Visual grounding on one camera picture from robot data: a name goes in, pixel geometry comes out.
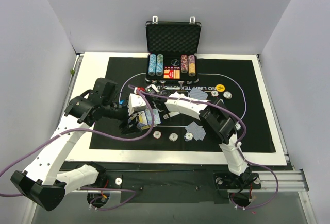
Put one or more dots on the blue backed card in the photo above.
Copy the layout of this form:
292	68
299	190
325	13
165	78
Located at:
199	134
192	128
198	94

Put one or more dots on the blue chip stack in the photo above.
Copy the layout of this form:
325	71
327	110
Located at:
188	137

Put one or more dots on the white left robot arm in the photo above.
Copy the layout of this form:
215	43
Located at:
41	180

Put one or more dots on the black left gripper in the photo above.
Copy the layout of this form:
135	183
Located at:
129	122

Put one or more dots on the red chip stack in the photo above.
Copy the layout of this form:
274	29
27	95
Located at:
157	134

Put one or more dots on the light blue chip row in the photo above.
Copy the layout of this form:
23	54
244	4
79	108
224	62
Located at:
152	64

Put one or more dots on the black poker felt mat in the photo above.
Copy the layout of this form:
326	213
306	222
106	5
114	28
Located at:
238	77

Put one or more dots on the grey chip stack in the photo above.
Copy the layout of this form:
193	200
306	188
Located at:
173	137

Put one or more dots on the yellow big blind button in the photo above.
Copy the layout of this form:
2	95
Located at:
220	88

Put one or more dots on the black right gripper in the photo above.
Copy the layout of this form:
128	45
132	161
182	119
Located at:
157	96

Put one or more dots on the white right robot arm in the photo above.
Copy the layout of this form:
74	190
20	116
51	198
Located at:
225	128

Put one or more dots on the red playing card box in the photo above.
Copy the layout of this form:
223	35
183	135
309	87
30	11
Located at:
171	72

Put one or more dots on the purple and orange chip row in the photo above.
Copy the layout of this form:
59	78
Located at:
191	65

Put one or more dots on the dark red chip row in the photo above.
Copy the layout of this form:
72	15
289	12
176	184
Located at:
184	63

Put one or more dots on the aluminium front rail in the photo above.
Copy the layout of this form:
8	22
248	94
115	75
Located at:
269	180

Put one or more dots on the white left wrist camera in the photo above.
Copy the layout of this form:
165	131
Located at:
135	104

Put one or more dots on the blue playing card deck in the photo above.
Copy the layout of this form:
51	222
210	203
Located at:
143	119

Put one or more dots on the black dealer button in case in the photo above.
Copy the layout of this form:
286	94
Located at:
175	62

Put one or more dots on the green grey chip row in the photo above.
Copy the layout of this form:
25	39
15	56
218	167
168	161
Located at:
159	64

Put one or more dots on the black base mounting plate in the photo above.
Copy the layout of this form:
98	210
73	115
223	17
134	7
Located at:
179	186

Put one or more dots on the black aluminium poker case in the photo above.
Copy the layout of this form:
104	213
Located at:
172	39

